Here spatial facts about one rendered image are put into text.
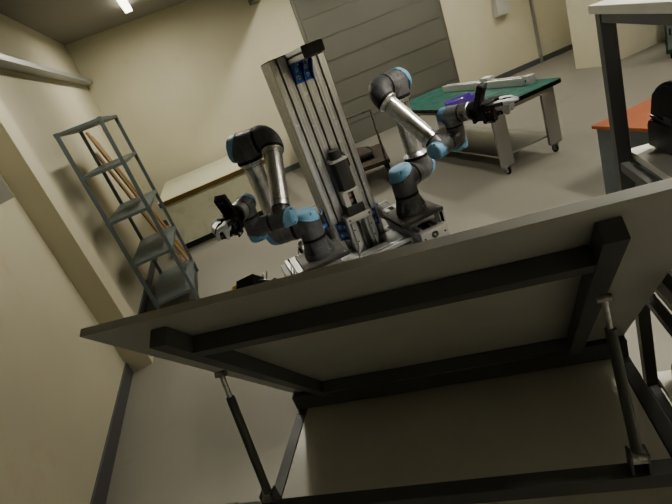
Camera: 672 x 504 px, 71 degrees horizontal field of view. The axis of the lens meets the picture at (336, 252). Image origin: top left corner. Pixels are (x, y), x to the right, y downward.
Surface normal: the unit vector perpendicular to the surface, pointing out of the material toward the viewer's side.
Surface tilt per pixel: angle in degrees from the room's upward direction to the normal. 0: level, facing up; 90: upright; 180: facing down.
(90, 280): 90
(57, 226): 90
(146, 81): 90
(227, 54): 90
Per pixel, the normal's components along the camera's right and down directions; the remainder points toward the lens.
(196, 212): 0.29, 0.28
